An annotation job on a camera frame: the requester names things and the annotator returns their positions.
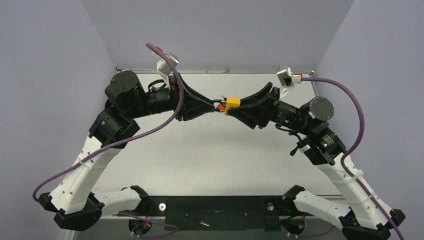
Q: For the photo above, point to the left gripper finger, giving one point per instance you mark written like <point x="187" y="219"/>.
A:
<point x="194" y="98"/>
<point x="192" y="110"/>

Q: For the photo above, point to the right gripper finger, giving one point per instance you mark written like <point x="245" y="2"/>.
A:
<point x="252" y="115"/>
<point x="256" y="96"/>

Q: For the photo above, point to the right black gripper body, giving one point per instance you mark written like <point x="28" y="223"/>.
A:
<point x="269" y="108"/>

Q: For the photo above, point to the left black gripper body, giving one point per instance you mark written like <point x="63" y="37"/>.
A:
<point x="174" y="93"/>

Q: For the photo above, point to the yellow padlock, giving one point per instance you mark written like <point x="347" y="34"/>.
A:
<point x="231" y="103"/>

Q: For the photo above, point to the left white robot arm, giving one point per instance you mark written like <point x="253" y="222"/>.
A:
<point x="74" y="204"/>

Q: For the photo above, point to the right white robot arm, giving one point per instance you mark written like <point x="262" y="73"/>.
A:
<point x="364" y="216"/>

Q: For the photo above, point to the orange padlock with key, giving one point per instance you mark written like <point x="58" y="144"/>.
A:
<point x="221" y="107"/>

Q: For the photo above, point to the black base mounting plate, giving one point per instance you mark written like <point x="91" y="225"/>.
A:
<point x="267" y="224"/>

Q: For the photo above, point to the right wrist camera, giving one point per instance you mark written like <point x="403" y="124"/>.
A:
<point x="288" y="80"/>

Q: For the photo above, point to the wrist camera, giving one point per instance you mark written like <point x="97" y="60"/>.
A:
<point x="163" y="68"/>
<point x="288" y="80"/>

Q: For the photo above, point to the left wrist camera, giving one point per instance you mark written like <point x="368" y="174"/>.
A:
<point x="163" y="68"/>

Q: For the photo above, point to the aluminium frame rail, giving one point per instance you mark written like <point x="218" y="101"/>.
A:
<point x="219" y="209"/>

